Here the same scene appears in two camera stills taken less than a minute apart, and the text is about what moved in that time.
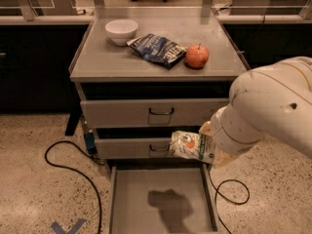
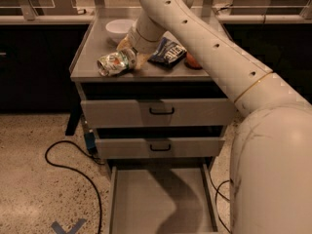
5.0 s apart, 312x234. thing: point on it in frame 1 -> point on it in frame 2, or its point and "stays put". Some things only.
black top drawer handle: (154, 113) stays put
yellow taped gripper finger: (206, 128) -> (124, 44)
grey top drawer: (150, 112) stays put
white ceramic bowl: (121, 30) stays put
